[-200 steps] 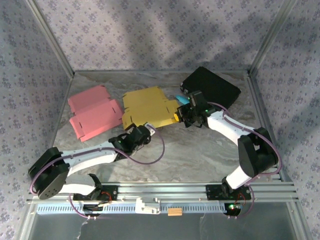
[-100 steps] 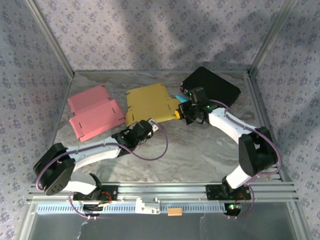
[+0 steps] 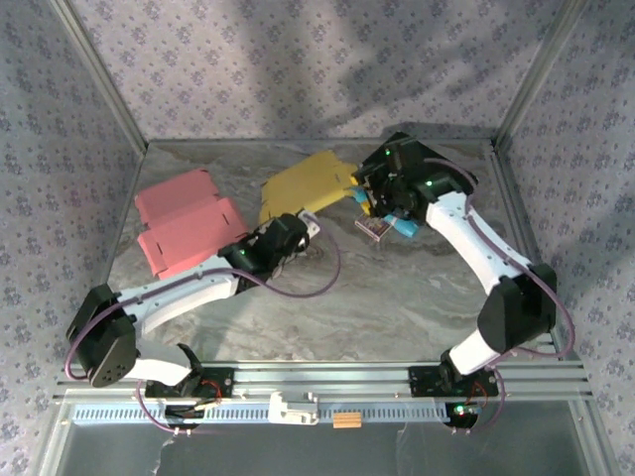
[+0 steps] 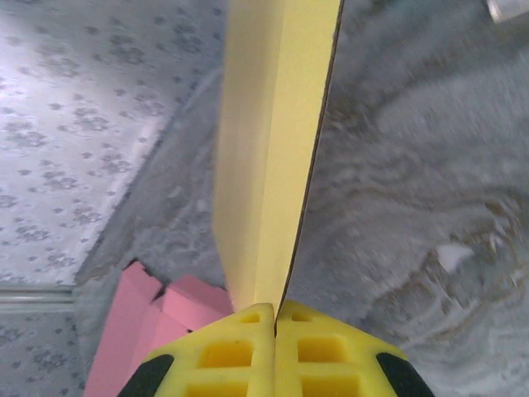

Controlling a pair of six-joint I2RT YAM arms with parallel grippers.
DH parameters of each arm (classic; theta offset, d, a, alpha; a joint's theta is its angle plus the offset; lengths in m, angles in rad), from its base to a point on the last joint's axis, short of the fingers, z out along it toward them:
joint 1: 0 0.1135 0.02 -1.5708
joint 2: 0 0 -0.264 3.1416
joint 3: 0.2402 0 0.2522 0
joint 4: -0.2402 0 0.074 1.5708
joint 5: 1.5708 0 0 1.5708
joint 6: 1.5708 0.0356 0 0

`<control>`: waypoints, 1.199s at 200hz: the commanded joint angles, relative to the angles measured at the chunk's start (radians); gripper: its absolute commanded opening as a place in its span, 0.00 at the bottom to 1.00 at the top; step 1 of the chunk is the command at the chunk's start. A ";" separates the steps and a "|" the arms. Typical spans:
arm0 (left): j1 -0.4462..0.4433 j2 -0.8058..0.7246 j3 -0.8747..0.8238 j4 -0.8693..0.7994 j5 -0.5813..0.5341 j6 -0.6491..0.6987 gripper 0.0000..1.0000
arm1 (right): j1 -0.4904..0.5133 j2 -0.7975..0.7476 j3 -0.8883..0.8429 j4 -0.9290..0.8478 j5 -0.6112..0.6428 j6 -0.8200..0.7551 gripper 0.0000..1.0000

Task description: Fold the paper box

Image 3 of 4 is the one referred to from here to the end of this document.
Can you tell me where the white plastic bracket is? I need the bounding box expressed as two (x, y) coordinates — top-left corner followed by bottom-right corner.
(267, 391), (319, 426)

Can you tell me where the aluminium frame post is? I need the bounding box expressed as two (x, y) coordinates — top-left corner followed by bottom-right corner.
(49, 0), (150, 150)
(493, 0), (592, 150)

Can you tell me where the aluminium rail beam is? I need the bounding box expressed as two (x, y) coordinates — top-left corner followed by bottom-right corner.
(54, 360), (594, 401)

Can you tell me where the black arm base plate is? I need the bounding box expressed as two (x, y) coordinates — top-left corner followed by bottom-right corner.
(407, 365), (500, 398)
(143, 364), (235, 399)

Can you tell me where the grey metal base panel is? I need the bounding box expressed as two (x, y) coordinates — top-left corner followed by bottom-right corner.
(39, 399), (614, 476)

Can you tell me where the black controller board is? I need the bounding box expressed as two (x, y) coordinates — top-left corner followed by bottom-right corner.
(163, 404), (209, 430)

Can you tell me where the yellow paper box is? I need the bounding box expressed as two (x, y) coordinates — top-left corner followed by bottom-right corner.
(257, 151), (359, 225)

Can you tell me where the purple robot arm cable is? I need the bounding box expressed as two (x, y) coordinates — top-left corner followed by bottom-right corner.
(65, 212), (343, 438)
(421, 158), (576, 437)

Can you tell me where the white slotted cable duct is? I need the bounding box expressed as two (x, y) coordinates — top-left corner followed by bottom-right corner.
(71, 402), (452, 425)

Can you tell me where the pink paper box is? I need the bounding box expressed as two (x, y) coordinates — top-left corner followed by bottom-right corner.
(134, 168), (250, 280)

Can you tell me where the aluminium side rail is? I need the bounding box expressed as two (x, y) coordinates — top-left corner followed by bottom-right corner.
(488, 141), (581, 363)
(73, 143), (150, 363)

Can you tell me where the circuit board with green light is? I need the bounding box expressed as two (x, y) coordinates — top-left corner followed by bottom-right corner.
(444, 402), (485, 430)

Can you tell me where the black hard case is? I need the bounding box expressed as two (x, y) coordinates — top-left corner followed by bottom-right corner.
(386, 131), (480, 199)

